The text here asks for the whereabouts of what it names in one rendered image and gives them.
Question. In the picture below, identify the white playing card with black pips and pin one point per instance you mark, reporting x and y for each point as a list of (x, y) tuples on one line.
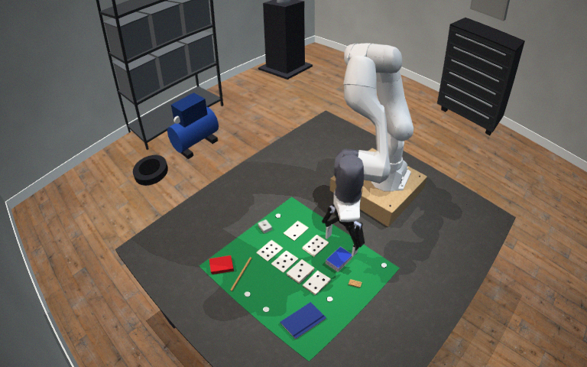
[(300, 270), (316, 282), (284, 261), (296, 230), (315, 245), (269, 250)]

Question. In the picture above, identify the red rectangular block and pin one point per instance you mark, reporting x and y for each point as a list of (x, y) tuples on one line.
[(221, 264)]

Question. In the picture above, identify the blue notebook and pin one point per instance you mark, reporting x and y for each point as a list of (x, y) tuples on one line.
[(303, 320)]

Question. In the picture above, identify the green felt card mat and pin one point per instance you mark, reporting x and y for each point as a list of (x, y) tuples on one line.
[(270, 287)]

